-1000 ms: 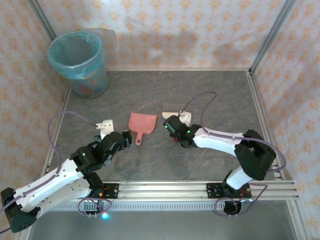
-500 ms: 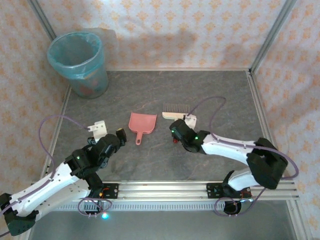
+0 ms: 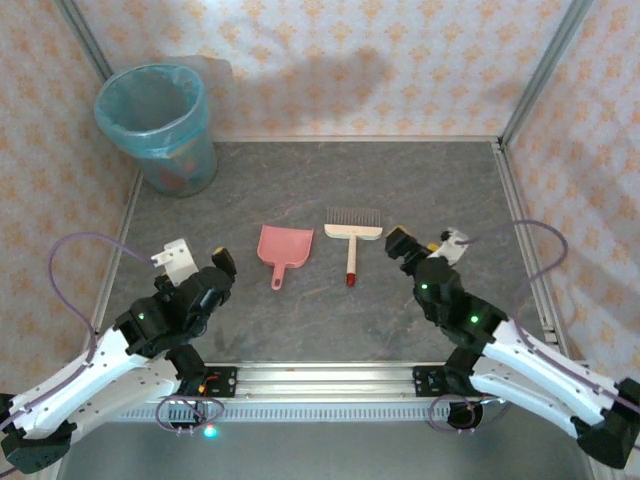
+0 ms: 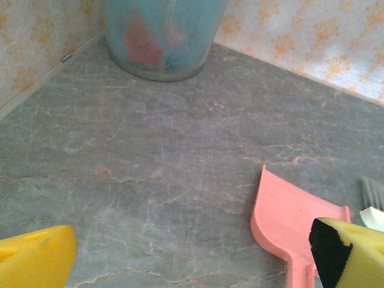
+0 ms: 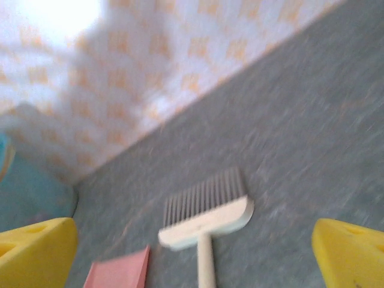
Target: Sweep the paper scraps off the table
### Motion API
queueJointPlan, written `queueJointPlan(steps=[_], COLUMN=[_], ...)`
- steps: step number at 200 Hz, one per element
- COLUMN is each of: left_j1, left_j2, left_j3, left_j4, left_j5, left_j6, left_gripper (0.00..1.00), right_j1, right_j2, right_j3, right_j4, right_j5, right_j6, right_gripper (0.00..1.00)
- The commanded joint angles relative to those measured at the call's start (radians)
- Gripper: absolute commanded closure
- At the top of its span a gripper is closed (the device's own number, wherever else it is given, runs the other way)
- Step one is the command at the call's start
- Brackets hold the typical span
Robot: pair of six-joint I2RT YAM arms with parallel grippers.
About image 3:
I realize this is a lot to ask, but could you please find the cream hand brush red tip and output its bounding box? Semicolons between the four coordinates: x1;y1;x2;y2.
323;206;384;288

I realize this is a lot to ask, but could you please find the pink plastic dustpan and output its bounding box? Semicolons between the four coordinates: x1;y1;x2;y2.
257;224;316;291

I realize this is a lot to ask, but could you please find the round waste bin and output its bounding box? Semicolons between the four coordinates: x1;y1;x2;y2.
93;63;220;197

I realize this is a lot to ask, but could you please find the blue plastic bin liner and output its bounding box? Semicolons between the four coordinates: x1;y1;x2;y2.
93;63;210;162

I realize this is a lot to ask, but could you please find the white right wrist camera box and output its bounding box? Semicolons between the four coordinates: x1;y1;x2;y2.
438;228;467;265

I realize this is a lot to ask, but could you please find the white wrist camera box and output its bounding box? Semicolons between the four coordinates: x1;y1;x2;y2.
151;239;197;287
438;228;467;265

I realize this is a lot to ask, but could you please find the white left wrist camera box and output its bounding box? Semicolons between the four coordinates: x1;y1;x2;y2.
151;239;197;287

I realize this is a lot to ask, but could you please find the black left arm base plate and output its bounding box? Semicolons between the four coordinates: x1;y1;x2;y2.
147;366;238;399

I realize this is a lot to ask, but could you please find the aluminium table side rail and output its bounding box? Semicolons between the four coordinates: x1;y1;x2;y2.
492;141;571;361
79;169;144;362

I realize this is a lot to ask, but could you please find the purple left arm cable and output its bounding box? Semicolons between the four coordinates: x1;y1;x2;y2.
0;232;156;474

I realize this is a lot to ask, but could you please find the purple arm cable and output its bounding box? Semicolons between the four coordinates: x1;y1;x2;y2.
0;232;156;474
452;219;640;451

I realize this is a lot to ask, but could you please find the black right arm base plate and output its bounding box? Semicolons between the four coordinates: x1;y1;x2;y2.
410;365;504;399

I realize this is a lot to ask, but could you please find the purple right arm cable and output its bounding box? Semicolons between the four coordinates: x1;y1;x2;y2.
452;219;640;451

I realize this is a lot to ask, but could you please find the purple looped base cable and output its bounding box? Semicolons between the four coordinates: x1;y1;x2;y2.
155;384;227;432
427;393;501;434

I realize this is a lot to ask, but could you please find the aluminium table back rail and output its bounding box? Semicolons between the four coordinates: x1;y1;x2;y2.
214;134;501;146

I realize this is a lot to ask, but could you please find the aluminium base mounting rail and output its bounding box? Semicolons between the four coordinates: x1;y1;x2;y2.
52;362;600;401

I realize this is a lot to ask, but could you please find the grey slotted cable duct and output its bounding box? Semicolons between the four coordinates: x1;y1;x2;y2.
74;404;501;422

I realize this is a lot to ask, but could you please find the aluminium frame post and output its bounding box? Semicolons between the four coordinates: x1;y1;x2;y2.
54;0;115;81
499;0;596;146

